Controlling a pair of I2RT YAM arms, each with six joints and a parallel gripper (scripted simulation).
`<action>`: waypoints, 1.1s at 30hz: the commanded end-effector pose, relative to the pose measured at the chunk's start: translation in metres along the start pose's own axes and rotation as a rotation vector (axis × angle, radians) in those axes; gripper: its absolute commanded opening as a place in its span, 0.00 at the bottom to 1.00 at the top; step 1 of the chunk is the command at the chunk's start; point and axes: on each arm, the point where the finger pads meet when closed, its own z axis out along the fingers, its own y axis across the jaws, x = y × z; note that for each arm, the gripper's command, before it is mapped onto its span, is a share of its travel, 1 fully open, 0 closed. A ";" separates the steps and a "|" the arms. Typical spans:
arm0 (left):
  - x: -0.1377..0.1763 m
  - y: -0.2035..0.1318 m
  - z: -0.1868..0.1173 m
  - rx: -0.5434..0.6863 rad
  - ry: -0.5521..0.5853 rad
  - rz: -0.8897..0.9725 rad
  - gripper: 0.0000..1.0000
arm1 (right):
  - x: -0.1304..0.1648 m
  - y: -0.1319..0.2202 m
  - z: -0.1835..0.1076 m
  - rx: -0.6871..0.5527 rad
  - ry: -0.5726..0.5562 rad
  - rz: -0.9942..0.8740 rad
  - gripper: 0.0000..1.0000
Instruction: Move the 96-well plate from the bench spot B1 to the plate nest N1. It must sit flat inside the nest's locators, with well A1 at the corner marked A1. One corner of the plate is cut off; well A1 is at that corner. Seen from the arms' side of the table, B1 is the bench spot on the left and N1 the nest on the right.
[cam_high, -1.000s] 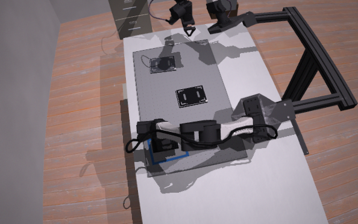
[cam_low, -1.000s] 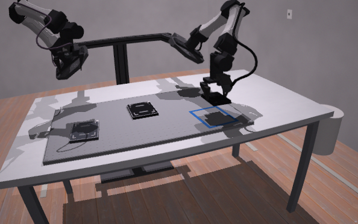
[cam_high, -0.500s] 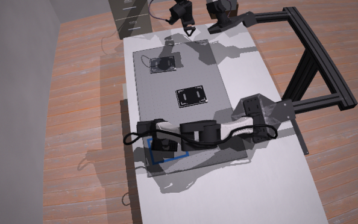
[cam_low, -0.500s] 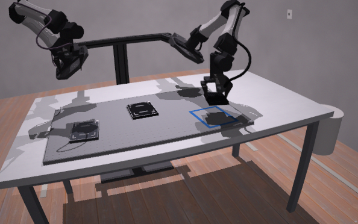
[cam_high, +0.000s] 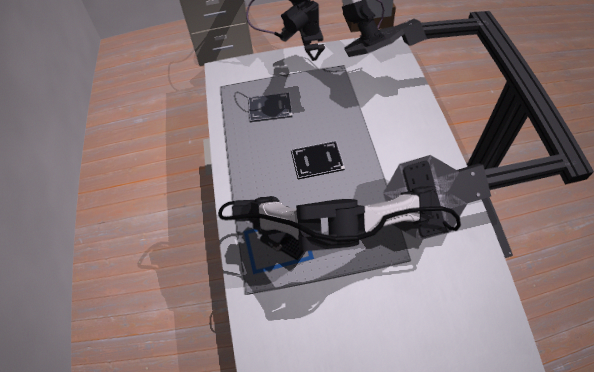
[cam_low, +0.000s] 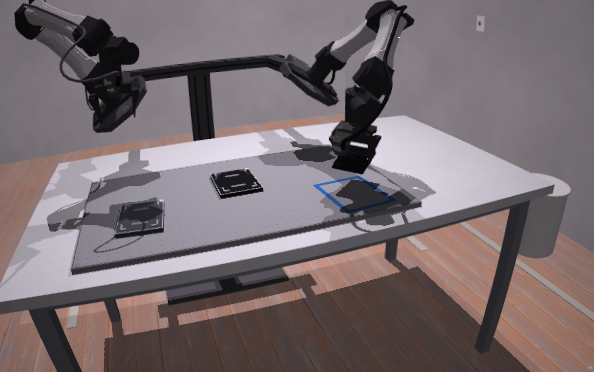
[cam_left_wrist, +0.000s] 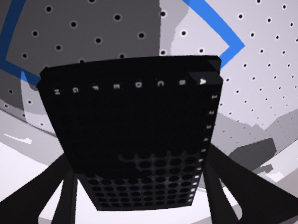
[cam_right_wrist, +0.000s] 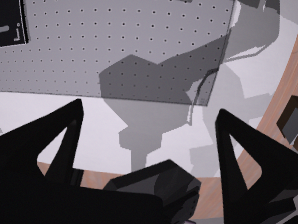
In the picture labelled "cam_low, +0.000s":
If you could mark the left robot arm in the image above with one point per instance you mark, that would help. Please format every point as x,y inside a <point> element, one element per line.
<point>362,104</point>

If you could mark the blue tape outline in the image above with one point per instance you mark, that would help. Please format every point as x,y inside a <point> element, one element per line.
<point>357,209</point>

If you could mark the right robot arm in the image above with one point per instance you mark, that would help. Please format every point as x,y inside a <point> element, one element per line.
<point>98,39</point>

